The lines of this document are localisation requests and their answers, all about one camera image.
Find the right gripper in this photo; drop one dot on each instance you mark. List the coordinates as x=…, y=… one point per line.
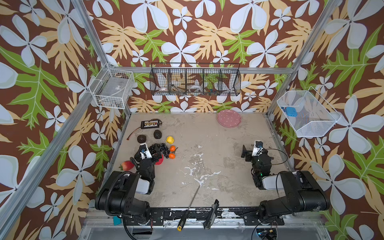
x=249, y=154

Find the dark avocado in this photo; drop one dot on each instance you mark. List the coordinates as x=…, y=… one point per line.
x=158, y=134

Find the yellow pear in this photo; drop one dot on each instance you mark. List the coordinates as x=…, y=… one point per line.
x=170, y=140

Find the pink dotted plate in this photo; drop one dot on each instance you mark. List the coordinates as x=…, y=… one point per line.
x=229, y=118

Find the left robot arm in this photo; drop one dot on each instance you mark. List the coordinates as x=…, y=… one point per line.
x=137, y=176

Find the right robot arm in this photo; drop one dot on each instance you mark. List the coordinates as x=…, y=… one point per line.
x=302, y=192

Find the red tomato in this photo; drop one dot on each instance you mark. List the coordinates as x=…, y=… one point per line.
x=160, y=161

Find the black grape bunch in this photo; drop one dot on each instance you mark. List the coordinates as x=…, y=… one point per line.
x=162, y=148

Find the red mango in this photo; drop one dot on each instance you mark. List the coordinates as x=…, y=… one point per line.
x=126, y=166

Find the blue object in basket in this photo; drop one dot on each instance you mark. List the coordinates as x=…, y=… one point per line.
x=291, y=112

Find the white mesh basket right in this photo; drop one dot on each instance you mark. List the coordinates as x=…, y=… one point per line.
x=316, y=116

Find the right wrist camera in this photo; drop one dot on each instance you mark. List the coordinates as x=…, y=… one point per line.
x=257, y=149

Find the black mounting rail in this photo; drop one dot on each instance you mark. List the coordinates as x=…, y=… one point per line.
x=246, y=215

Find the teal handled tool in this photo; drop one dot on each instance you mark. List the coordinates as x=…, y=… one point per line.
x=117, y=221

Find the yellow handled screwdriver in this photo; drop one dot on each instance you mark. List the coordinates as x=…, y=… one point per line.
x=184, y=217

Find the white wire basket left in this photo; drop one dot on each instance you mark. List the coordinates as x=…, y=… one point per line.
x=111, y=88

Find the black clamp bracket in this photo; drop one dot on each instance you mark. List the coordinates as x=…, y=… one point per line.
x=212, y=215

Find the black wire basket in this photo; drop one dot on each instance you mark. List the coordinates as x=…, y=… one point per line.
x=210, y=79

